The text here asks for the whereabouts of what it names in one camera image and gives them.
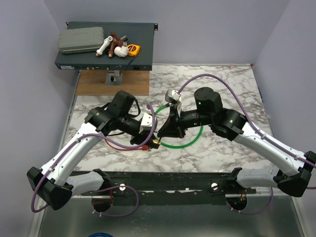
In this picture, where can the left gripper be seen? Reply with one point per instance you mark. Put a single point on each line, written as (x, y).
(139, 138)

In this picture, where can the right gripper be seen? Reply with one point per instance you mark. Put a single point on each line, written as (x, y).
(174, 127)

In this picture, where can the red cable lock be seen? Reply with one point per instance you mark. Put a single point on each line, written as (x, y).
(143, 148)

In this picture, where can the brass padlock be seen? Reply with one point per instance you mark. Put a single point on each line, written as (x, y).
(156, 143)

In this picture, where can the green cable lock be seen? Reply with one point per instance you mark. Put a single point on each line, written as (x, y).
(179, 146)

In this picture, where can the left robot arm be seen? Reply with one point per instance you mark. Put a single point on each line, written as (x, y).
(112, 122)

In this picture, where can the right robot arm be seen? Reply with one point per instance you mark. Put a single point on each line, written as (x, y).
(292, 169)

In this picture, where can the white elbow fitting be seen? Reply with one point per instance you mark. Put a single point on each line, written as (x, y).
(121, 51)

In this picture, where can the wooden board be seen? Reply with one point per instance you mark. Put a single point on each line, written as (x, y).
(97, 83)

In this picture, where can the yellow tape measure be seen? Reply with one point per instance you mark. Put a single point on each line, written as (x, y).
(133, 50)

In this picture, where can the brown pipe fitting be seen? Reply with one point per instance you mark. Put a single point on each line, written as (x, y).
(116, 42)

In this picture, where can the white pipe fitting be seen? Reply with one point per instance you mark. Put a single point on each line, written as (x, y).
(107, 41)

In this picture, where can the grey plastic case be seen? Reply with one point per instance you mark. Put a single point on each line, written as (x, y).
(80, 40)

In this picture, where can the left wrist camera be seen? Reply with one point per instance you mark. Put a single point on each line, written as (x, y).
(146, 122)

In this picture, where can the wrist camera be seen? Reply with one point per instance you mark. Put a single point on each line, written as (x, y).
(173, 97)
(146, 122)

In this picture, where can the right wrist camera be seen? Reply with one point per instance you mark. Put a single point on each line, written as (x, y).
(173, 97)

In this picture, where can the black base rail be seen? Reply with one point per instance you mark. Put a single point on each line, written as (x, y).
(170, 188)

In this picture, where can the grey metal bracket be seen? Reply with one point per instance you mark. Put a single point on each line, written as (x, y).
(113, 78)

